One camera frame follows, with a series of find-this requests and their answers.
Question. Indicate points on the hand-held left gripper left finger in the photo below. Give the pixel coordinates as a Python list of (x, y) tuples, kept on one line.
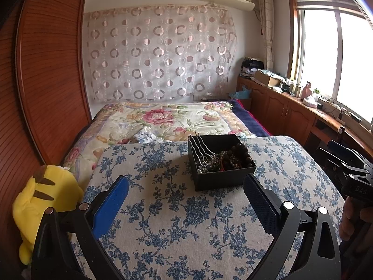
[(112, 201)]

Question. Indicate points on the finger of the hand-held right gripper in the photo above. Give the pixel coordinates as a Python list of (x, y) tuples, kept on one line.
[(332, 159), (339, 148)]

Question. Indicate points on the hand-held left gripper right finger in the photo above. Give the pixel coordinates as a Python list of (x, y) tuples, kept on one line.
[(262, 207)]

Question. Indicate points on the black jewelry box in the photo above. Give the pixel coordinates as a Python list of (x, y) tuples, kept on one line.
[(224, 179)]

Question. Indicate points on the silver hairpin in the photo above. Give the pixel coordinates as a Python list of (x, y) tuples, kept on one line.
[(199, 148)]

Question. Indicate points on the person's right hand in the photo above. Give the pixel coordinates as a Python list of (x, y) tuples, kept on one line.
[(348, 221)]

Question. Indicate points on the tissue box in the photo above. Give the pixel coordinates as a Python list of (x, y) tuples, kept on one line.
[(310, 102)]

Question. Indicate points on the pink bottle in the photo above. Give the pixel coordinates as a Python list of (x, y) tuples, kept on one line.
[(306, 90)]

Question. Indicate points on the white bottle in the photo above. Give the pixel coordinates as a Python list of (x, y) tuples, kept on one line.
[(297, 89)]

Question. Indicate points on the wooden cabinet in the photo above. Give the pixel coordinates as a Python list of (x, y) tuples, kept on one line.
[(279, 108)]

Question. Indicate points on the small blue floral cloth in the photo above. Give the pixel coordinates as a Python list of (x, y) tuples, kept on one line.
[(147, 137)]

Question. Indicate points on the yellow plush toy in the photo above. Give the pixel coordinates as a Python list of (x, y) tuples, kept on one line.
[(35, 204)]

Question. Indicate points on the navy blanket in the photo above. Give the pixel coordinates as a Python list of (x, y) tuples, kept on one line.
[(244, 116)]

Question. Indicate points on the pink floral quilt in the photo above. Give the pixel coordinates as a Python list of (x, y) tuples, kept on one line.
[(163, 116)]

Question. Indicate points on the window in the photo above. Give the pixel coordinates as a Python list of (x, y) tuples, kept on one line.
[(320, 49)]

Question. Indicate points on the cardboard box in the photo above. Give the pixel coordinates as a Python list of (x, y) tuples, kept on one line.
[(265, 78)]

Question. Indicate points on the blue plastic bag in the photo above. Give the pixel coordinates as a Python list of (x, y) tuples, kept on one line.
[(241, 94)]

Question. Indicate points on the dark clothes pile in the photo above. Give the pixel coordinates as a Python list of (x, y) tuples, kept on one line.
[(252, 64)]

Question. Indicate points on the pale window curtain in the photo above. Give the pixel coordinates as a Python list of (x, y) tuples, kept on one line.
[(266, 29)]

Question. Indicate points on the circle pattern sheer curtain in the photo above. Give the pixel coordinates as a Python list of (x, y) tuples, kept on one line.
[(160, 52)]

